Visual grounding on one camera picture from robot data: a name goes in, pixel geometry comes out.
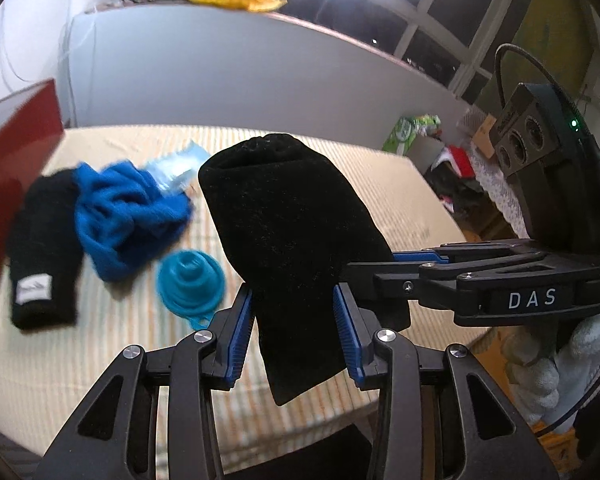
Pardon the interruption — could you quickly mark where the red white cloth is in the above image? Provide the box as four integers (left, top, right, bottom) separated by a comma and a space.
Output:
432, 146, 473, 179

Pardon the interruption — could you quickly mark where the blue fleece cloth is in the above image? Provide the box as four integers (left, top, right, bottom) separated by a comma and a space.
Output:
74, 160, 193, 283

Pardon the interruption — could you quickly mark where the white window frame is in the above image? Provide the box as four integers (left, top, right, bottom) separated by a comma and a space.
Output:
290, 0, 546, 106

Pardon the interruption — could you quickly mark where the yellow board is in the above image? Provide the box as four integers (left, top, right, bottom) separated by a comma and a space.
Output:
512, 0, 600, 101

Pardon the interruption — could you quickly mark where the white lace cloth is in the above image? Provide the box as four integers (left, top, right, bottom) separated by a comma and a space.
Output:
467, 140, 531, 241

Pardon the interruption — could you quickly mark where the striped tablecloth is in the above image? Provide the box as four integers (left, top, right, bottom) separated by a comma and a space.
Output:
0, 125, 486, 456

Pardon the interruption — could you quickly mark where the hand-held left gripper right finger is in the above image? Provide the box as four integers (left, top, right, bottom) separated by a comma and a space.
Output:
332, 284, 566, 480

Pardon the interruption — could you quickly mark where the cardboard box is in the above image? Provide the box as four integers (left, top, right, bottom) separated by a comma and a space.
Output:
472, 115, 502, 161

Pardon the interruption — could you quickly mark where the braided gripper cable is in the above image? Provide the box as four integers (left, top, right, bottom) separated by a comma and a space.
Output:
494, 44, 581, 121

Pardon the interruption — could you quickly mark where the person's right hand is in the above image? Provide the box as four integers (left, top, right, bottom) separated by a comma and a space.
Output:
500, 302, 600, 426

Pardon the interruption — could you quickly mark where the red box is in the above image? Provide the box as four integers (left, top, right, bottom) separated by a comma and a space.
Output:
0, 79, 65, 321

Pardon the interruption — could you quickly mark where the teal collapsible funnel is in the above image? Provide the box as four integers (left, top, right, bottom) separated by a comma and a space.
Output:
157, 250, 226, 332

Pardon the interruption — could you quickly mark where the white cabinet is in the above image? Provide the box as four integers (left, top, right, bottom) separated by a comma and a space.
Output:
60, 2, 473, 156

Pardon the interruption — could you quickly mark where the black knit glove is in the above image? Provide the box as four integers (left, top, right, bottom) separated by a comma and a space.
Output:
7, 167, 83, 332

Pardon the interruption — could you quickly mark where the light blue plastic packet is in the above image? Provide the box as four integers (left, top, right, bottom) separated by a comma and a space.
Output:
145, 141, 212, 196

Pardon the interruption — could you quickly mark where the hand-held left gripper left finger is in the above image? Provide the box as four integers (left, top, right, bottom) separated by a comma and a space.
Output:
35, 287, 255, 480

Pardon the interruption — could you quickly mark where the black sock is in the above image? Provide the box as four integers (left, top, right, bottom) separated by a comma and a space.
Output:
197, 132, 411, 407

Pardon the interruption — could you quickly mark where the green tissue pack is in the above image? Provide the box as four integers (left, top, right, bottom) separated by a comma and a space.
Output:
382, 114, 441, 154

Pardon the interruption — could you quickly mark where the thin white cable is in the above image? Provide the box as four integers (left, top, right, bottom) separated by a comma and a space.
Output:
0, 4, 77, 127

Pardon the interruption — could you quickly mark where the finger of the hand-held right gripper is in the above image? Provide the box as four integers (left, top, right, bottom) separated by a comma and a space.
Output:
341, 259, 482, 312
391, 240, 536, 266

